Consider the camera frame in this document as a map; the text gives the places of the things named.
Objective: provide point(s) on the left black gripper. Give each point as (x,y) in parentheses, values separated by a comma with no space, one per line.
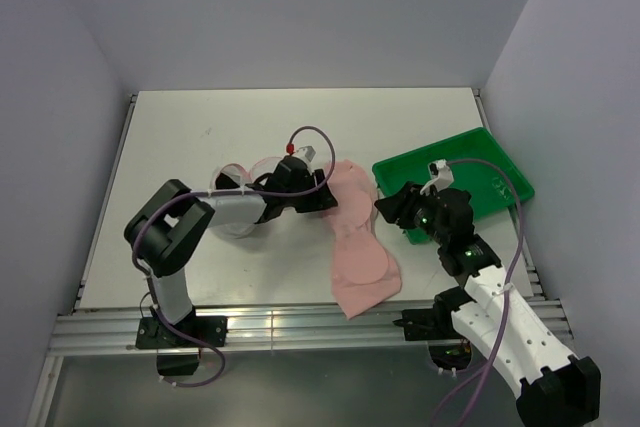
(320,200)

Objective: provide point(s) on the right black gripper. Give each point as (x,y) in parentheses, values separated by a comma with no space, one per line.
(402,205)

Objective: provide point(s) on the white mesh laundry bag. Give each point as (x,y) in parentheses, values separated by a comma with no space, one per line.
(233,176)

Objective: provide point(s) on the pink bra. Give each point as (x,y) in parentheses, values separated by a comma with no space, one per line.
(363,273)

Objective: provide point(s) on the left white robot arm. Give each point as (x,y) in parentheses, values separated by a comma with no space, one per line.
(166,231)

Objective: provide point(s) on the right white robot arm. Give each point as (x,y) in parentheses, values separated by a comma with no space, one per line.
(551,385)

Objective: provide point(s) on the green plastic tray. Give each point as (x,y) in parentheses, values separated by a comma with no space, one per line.
(491,198)

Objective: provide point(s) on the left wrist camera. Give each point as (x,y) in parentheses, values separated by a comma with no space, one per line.
(305,153)

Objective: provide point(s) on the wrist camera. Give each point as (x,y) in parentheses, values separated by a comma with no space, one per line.
(305,153)
(441,177)

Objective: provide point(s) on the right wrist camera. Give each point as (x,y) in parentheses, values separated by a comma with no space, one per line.
(441,177)

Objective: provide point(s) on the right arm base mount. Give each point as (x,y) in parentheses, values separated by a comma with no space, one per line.
(447,349)

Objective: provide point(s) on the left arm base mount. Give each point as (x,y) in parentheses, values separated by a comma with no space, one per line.
(179,347)

